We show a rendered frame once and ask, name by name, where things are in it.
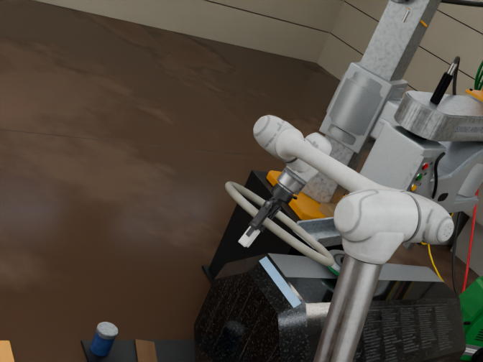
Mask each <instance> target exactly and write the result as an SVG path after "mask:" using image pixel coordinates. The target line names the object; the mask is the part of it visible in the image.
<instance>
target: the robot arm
mask: <svg viewBox="0 0 483 362"><path fill-rule="evenodd" d="M253 135H254V138H255V139H256V141H257V143H258V144H259V145H260V146H261V147H262V148H263V149H265V150H266V151H267V152H269V153H270V154H271V155H272V156H274V157H276V158H277V159H280V160H282V161H283V162H284V163H285V164H286V165H287V166H286V168H284V170H283V171H282V172H281V174H280V175H279V177H278V178H277V181H278V182H279V183H276V184H275V185H274V187H273V188H272V189H271V193H272V194H273V196H272V198H270V199H269V200H266V201H265V202H264V204H263V206H262V207H261V208H260V210H259V212H258V213H257V214H256V215H255V217H254V218H253V220H252V222H251V223H249V225H250V227H249V228H248V229H247V231H246V232H245V233H244V235H243V236H242V237H241V238H240V239H239V243H240V244H241V245H242V246H244V247H247V248H249V246H250V245H251V244H252V242H253V241H254V239H255V238H256V237H257V236H258V235H259V233H260V232H262V233H263V230H264V229H265V228H266V227H265V226H263V225H262V223H263V222H264V221H265V219H266V218H269V219H270V220H272V219H273V218H274V217H275V215H276V214H277V213H278V212H279V211H280V210H281V205H282V202H284V203H286V204H289V202H290V201H291V200H292V199H293V198H294V197H293V196H294V195H293V194H295V195H298V194H299V193H300V191H301V190H302V189H303V188H304V187H305V186H306V184H307V183H308V181H309V180H311V179H312V178H313V177H315V176H316V175H317V173H318V172H321V173H322V174H324V175H325V176H327V177H328V178H330V179H331V180H333V181H334V182H336V183H337V184H339V185H340V186H342V187H344V188H345V189H347V190H348V191H349V192H351V193H350V194H348V195H346V196H344V197H343V198H342V199H340V201H339V203H338V204H337V206H336V209H335V211H334V217H333V221H334V225H335V227H336V230H337V231H338V233H339V235H340V236H341V237H342V245H343V248H344V251H345V252H346V253H345V256H344V260H343V263H342V265H341V270H340V272H339V277H338V279H337V283H336V287H335V290H334V292H333V297H332V299H331V304H330V306H329V309H328V313H327V316H326V320H325V323H324V326H323V330H322V333H321V337H320V340H319V343H318V347H317V350H316V354H315V357H314V359H313V362H352V361H353V359H354V355H355V352H356V349H357V346H358V343H359V339H360V336H361V334H362V329H363V327H364V323H365V320H366V318H367V313H368V311H369V307H370V304H371V301H372V298H373V295H374V291H375V288H376V286H377V282H378V279H379V276H380V272H381V270H382V265H383V264H384V263H385V262H386V261H388V260H389V259H390V257H391V256H392V255H393V253H394V252H395V250H396V249H397V248H398V246H399V245H400V244H401V243H420V242H421V241H422V242H424V243H426V244H440V243H443V242H445V241H447V240H448V239H449V238H450V237H451V235H452V233H453V231H454V223H453V219H452V218H451V216H450V215H449V214H448V212H447V211H446V210H445V209H444V208H443V207H442V206H440V205H439V204H438V203H435V202H433V201H432V200H429V199H428V198H425V197H423V196H421V195H418V194H415V193H412V192H408V191H406V190H398V189H394V188H391V187H385V186H383V185H380V184H377V183H376V182H373V181H371V180H369V179H368V178H366V177H364V176H363V175H361V174H359V173H358V172H355V171H354V170H352V169H351V168H349V167H347V166H346V165H344V164H342V163H340V162H338V161H337V160H335V159H334V158H332V157H330V156H329V154H330V153H331V149H332V147H331V144H330V142H329V141H328V140H327V139H326V138H325V137H324V136H322V135H320V134H319V133H317V132H316V133H313V134H310V135H308V136H307V137H306V138H303V135H302V134H301V132H300V131H298V130H297V129H296V128H295V127H293V126H292V125H291V124H289V123H288V122H286V121H283V120H282V119H280V118H278V117H276V116H271V115H266V116H263V117H261V118H260V119H259V120H258V121H257V122H256V124H255V125H254V128H253Z"/></svg>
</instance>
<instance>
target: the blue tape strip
mask: <svg viewBox="0 0 483 362"><path fill-rule="evenodd" d="M259 262H260V263H261V265H262V266H263V267H264V268H265V270H266V271H267V273H268V274H269V275H270V276H271V278H272V279H273V281H274V282H275V284H276V285H277V286H278V287H279V289H280V290H281V292H282V293H283V294H284V295H285V297H286V298H287V300H288V301H289V302H290V304H291V305H292V306H293V308H294V307H296V306H298V305H299V304H301V301H300V300H299V299H298V298H297V296H296V295H295V293H294V292H293V291H292V290H291V288H290V287H289V286H288V284H287V283H286V282H285V280H284V279H283V278H282V277H281V275H280V274H279V272H278V271H277V270H276V268H275V267H274V266H273V265H272V263H271V262H270V260H269V259H268V258H267V257H264V258H263V259H261V260H259Z"/></svg>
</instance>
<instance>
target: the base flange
mask: <svg viewBox="0 0 483 362"><path fill-rule="evenodd" d="M280 174H281V172H278V171H273V170H271V171H269V172H268V175H267V179H268V180H269V182H270V183H271V184H272V186H273V187H274V185H275V184H276V183H279V182H278V181H277V178H278V177H279V175H280ZM293 195H294V196H293V197H294V198H293V199H292V200H291V201H290V202H289V204H288V205H289V206H290V207H291V208H292V209H293V210H294V211H295V213H296V214H297V215H298V216H299V218H300V219H301V220H303V221H305V220H311V219H317V218H326V216H325V215H323V214H322V213H321V212H320V211H319V210H318V209H319V208H320V206H321V204H320V203H318V202H316V201H315V200H314V199H312V198H310V197H308V196H307V195H306V194H304V193H303V192H301V191H300V193H299V194H298V195H295V194H293Z"/></svg>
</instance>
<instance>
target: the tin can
mask: <svg viewBox="0 0 483 362"><path fill-rule="evenodd" d="M117 333H118V329H117V327H116V326H115V325H114V324H112V323H110V322H101V323H99V324H98V326H97V328H96V332H95V335H94V337H93V340H92V342H91V346H90V349H91V351H92V352H93V353H94V354H96V355H97V356H107V355H108V354H109V353H110V351H111V348H112V345H113V343H114V340H115V338H116V335H117Z"/></svg>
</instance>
